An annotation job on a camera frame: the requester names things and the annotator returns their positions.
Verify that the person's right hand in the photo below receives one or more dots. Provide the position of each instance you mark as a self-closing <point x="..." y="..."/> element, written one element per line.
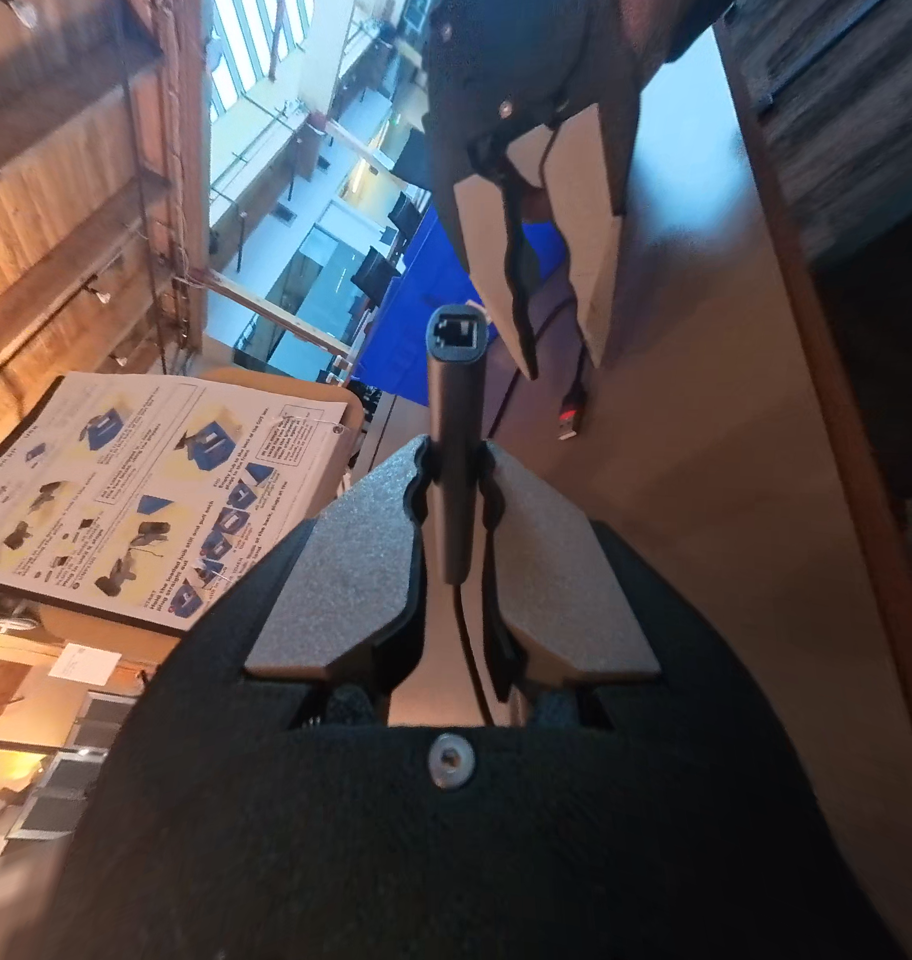
<point x="673" y="30"/>

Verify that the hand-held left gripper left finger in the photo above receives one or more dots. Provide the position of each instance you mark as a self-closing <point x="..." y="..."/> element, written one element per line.
<point x="351" y="592"/>

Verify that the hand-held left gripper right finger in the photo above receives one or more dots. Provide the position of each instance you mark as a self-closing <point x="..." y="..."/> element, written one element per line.
<point x="561" y="592"/>

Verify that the wooden support post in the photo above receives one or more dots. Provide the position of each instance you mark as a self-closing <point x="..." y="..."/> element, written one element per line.
<point x="276" y="311"/>

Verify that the blue plastic bin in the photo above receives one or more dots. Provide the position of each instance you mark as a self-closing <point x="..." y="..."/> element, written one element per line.
<point x="411" y="337"/>

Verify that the instruction sheet on wooden stand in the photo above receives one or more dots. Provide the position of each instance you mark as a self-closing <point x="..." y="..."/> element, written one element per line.
<point x="298" y="384"/>

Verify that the printed instruction sheet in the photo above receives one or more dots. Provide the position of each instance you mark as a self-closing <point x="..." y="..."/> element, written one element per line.
<point x="163" y="487"/>

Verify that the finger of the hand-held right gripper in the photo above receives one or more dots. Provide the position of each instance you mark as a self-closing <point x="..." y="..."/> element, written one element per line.
<point x="486" y="240"/>
<point x="591" y="225"/>

